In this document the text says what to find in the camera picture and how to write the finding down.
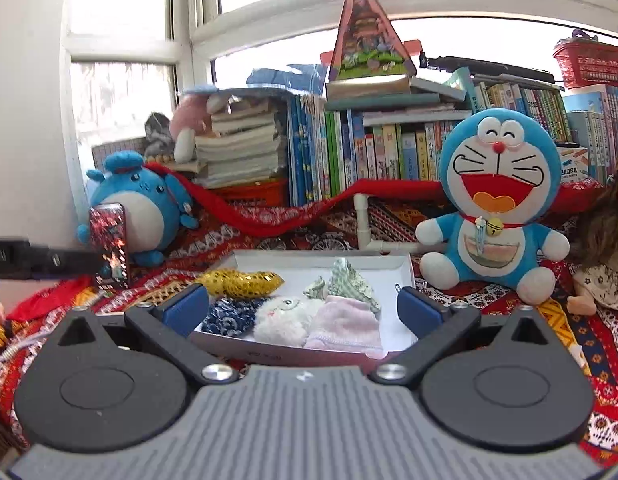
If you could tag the row of blue books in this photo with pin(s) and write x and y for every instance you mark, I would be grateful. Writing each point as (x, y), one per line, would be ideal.
(601, 130)

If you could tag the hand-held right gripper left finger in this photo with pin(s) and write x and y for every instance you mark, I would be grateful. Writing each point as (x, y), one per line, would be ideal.
(186, 306)

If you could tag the white fluffy plush toy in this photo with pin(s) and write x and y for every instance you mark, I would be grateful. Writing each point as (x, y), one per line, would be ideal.
(281, 320)

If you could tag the stack of worn books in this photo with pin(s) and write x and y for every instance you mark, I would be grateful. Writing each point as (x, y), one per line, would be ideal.
(239, 145)

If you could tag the flat grey book stack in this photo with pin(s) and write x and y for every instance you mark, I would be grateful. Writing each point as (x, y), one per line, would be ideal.
(389, 95)

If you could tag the row of colourful books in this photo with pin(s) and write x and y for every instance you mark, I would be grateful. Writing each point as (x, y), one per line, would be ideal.
(369, 155)

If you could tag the shallow white box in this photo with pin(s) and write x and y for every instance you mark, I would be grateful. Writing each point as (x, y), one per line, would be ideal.
(299, 270)

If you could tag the red scarf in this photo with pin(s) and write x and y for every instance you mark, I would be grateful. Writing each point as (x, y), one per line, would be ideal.
(269, 217)

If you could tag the red cloth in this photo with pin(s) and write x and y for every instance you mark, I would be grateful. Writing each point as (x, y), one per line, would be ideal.
(49, 297)

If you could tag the blue cat plush toy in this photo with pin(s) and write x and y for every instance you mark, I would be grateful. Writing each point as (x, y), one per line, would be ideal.
(499, 200)

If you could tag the orange crate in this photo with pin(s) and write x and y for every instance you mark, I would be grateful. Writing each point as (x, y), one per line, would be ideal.
(254, 194)

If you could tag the navy patterned cloth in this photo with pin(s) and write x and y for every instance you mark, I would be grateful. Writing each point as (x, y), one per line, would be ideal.
(234, 317)

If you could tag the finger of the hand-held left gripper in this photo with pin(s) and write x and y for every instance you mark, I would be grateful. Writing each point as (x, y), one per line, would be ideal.
(64, 260)

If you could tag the red plastic basket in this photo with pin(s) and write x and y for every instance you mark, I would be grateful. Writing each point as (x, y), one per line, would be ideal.
(594, 62)

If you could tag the red patterned blanket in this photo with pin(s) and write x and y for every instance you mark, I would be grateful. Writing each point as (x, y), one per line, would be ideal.
(606, 345)

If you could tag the white plastic pipe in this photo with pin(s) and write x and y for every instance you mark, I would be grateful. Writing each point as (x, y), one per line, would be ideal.
(362, 222)

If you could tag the pink plush toy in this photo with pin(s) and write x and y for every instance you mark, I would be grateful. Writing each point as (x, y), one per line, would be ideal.
(189, 120)

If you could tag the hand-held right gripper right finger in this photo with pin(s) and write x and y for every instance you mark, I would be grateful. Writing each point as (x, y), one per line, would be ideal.
(418, 307)

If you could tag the triangular printed tin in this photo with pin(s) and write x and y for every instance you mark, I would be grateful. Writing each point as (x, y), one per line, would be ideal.
(369, 35)

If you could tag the white window frame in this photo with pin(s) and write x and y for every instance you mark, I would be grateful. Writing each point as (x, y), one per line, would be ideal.
(189, 35)

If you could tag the long-haired doll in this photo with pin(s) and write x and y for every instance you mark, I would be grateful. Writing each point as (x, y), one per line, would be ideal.
(601, 240)

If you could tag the green checkered cloth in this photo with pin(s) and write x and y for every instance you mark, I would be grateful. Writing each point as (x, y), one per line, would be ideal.
(349, 282)

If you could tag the blue whale plush toy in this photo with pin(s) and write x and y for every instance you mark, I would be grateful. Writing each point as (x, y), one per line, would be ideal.
(139, 195)

